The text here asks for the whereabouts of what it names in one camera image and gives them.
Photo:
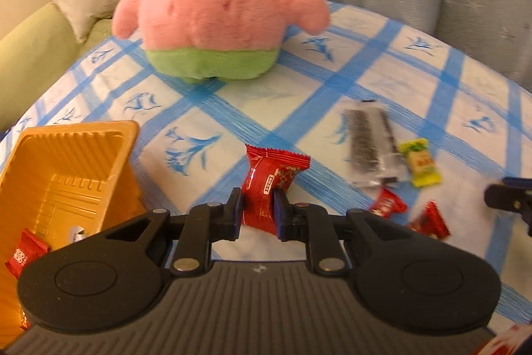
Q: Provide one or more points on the golden plastic tray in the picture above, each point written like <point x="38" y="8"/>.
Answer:
<point x="83" y="159"/>

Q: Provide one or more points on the clear black snack packet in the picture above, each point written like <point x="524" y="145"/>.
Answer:
<point x="368" y="138"/>

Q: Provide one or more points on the pink starfish plush toy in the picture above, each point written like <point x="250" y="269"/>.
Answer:
<point x="216" y="18"/>

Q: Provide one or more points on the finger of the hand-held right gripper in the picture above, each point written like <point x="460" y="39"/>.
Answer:
<point x="519" y="181"/>
<point x="505" y="197"/>

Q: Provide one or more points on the green sofa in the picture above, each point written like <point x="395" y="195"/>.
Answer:
<point x="33" y="59"/>

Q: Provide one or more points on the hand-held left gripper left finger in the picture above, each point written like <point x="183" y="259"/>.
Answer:
<point x="237" y="209"/>

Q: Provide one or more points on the yellow green candy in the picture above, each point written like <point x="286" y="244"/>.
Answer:
<point x="420" y="165"/>

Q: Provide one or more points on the small red candy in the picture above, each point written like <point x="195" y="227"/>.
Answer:
<point x="386" y="205"/>

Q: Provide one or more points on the red white printed cloth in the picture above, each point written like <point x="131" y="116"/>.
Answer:
<point x="503" y="344"/>

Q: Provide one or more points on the dark red candy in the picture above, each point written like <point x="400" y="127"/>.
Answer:
<point x="430" y="222"/>

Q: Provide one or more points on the blue checked tablecloth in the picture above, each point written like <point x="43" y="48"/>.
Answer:
<point x="291" y="109"/>

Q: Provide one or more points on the square red snack packet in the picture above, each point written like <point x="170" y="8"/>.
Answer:
<point x="25" y="253"/>

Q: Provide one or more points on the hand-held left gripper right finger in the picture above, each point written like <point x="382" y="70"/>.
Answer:
<point x="279" y="213"/>

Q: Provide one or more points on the large red snack packet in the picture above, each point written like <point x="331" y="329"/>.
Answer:
<point x="266" y="172"/>

